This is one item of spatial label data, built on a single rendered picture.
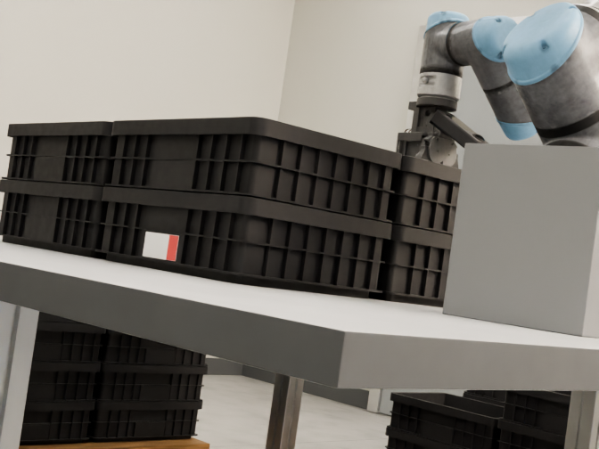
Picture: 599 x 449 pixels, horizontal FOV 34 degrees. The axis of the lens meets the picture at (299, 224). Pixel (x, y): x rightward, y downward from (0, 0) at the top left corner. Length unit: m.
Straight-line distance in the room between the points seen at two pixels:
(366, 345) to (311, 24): 5.48
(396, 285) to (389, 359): 0.84
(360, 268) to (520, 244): 0.31
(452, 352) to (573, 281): 0.48
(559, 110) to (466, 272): 0.26
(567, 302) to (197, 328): 0.58
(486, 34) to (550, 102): 0.30
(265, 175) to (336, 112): 4.45
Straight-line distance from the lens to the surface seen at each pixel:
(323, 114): 5.88
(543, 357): 0.89
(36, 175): 1.88
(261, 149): 1.36
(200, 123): 1.45
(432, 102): 1.72
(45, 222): 1.82
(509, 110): 1.71
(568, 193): 1.26
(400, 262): 1.56
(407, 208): 1.56
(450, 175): 1.62
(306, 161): 1.41
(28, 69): 5.12
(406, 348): 0.73
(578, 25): 1.38
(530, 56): 1.36
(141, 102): 5.48
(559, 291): 1.25
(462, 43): 1.69
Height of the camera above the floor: 0.74
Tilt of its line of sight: 2 degrees up
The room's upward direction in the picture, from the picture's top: 8 degrees clockwise
